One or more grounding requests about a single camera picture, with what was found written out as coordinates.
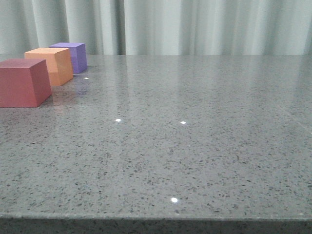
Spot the orange foam cube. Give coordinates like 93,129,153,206
24,48,73,86

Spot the pale green curtain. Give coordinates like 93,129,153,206
0,0,312,55

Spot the purple foam cube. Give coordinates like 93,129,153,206
49,42,87,74

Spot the red foam cube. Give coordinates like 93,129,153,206
0,58,52,108

